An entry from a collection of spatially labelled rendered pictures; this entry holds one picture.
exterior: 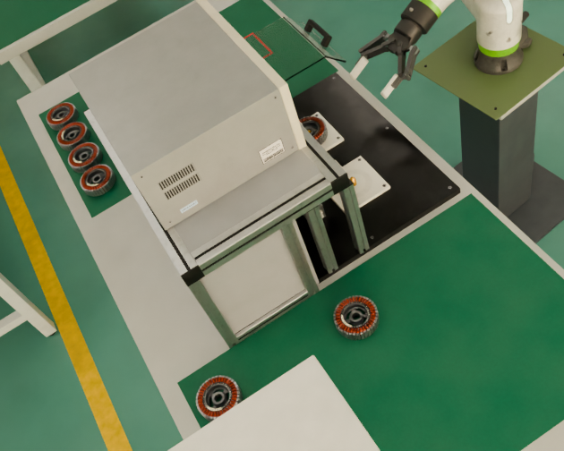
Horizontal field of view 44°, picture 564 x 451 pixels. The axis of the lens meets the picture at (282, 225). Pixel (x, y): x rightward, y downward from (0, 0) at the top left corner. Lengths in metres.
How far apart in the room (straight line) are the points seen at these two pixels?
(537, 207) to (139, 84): 1.72
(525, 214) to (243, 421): 1.84
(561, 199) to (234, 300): 1.58
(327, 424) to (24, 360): 2.07
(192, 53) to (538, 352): 1.07
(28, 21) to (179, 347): 1.81
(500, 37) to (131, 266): 1.28
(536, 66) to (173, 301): 1.30
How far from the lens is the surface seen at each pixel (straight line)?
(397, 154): 2.07
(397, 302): 1.82
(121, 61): 1.79
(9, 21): 3.33
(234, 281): 1.67
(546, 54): 2.36
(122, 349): 2.91
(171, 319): 1.96
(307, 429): 1.22
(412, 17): 2.08
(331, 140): 2.14
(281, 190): 1.61
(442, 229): 1.92
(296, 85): 2.38
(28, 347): 3.14
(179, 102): 1.60
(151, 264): 2.08
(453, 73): 2.31
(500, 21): 2.17
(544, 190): 2.93
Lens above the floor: 2.33
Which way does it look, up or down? 52 degrees down
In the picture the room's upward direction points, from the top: 22 degrees counter-clockwise
